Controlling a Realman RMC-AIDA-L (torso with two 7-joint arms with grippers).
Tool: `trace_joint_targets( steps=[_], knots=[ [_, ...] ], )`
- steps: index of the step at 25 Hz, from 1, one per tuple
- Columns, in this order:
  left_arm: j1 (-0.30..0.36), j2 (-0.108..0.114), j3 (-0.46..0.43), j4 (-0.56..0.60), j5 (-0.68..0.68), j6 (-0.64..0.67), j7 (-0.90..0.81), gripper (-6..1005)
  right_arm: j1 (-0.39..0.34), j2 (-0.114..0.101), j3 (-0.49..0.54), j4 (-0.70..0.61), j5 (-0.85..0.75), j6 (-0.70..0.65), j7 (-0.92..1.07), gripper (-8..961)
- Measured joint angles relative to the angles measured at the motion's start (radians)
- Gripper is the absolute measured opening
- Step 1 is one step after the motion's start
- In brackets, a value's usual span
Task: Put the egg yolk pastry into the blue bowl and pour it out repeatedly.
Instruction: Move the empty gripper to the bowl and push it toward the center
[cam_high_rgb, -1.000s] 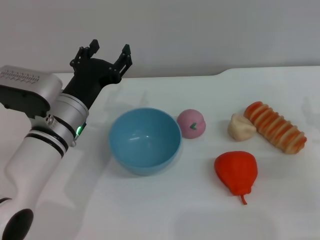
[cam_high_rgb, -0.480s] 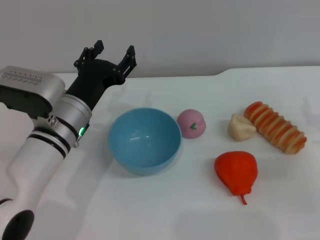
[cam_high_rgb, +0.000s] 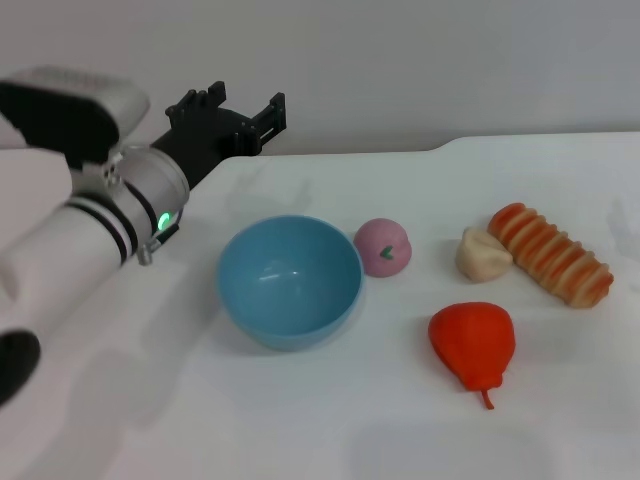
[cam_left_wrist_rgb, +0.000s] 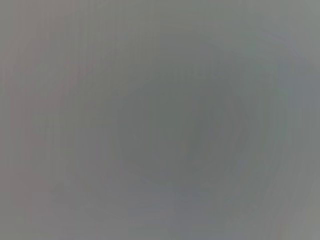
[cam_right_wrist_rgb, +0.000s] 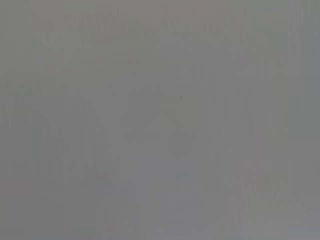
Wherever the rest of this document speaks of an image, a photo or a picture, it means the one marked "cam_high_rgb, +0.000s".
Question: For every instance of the beige egg yolk pastry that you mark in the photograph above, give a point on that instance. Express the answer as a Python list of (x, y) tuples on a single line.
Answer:
[(480, 260)]

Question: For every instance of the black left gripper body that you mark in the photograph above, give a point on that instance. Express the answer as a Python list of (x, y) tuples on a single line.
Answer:
[(210, 135)]

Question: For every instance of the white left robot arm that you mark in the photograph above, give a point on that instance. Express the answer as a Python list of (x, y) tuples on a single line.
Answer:
[(75, 260)]

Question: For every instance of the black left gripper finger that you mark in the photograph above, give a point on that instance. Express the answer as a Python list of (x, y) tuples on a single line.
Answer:
[(195, 107), (272, 120)]

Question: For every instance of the pink peach bun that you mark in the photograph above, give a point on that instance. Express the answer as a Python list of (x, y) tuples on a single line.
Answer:
[(382, 247)]

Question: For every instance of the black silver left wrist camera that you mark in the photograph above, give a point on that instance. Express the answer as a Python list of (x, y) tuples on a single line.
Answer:
[(75, 110)]

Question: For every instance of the red pear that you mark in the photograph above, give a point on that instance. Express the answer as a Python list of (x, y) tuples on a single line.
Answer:
[(472, 345)]

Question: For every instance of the blue bowl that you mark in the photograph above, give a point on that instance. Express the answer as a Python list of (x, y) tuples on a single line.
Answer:
[(290, 280)]

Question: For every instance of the orange striped bread roll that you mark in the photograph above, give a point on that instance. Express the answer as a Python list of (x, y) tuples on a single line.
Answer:
[(550, 255)]

